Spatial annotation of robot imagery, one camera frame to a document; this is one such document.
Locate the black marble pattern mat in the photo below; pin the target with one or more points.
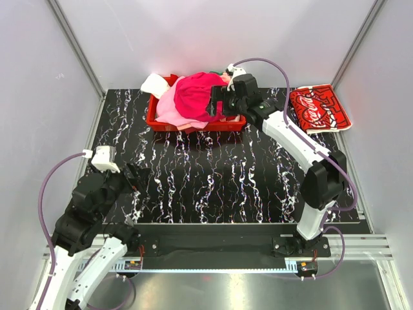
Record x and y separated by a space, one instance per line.
198 177

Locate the right connector box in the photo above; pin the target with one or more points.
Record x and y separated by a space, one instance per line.
307 270

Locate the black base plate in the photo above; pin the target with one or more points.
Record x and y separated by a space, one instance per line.
208 247

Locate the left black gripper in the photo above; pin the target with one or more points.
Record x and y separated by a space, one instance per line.
140 174

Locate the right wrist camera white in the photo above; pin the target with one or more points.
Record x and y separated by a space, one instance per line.
232 72

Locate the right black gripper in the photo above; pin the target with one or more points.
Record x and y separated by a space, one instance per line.
217 94

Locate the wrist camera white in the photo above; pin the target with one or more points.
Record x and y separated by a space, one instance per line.
232 72
102 158

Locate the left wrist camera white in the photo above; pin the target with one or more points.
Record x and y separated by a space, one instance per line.
102 158

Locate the red white printed folded shirt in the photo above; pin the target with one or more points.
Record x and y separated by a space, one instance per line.
318 109

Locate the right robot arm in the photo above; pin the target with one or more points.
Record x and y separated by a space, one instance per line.
324 170

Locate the connector box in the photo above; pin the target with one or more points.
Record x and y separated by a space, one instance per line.
133 265
307 270

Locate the red plastic bin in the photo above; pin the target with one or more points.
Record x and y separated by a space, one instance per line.
228 124

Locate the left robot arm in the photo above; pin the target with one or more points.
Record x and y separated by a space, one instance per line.
65 287

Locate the white cloth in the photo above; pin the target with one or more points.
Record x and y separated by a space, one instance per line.
155 85

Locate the left connector box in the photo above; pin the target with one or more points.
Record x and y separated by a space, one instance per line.
133 265

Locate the light pink t shirt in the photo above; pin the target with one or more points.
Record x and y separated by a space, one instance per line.
166 112

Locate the magenta t shirt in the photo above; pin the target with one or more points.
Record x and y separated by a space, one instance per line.
192 96

